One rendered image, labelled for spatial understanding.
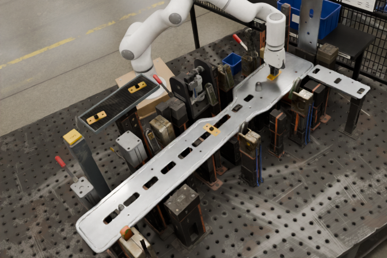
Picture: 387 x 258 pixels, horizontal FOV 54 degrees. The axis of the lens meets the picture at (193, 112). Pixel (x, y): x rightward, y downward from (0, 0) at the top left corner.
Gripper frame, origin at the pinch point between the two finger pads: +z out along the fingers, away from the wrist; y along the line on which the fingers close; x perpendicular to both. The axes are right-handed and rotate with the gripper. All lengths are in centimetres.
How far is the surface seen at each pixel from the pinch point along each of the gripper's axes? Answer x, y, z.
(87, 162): -96, -31, 4
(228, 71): -18.3, -14.4, -4.6
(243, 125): -41.6, 15.4, -6.0
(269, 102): -16.5, 9.6, 3.4
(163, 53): 53, -175, 103
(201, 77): -29.0, -22.5, -4.1
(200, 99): -34.8, -19.0, 4.6
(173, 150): -66, -5, 3
